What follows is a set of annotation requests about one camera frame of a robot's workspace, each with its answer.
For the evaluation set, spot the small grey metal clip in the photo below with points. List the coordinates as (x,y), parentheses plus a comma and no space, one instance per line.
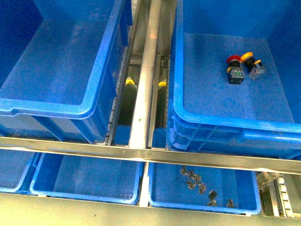
(201,188)

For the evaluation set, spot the blue target bin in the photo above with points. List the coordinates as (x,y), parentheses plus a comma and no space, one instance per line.
(206,113)

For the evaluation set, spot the lower blue bin with parts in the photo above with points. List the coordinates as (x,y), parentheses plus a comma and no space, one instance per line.
(176,187)

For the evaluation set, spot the lower blue bin far left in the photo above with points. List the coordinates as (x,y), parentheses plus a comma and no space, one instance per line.
(16,171)

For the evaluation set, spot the yellow mushroom push button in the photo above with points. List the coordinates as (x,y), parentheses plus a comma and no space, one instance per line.
(255,68)

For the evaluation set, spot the blue empty middle bin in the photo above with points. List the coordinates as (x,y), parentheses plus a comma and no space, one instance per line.
(59,67)

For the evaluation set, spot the metal rack front rail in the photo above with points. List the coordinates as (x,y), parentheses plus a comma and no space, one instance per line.
(153,155)

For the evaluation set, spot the red mushroom push button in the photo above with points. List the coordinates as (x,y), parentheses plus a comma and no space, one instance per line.
(235,73)

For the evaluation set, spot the small black contact block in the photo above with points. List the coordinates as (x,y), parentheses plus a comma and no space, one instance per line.
(212,195)

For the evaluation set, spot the metal rack divider bar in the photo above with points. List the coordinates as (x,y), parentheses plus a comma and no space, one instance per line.
(142,111)

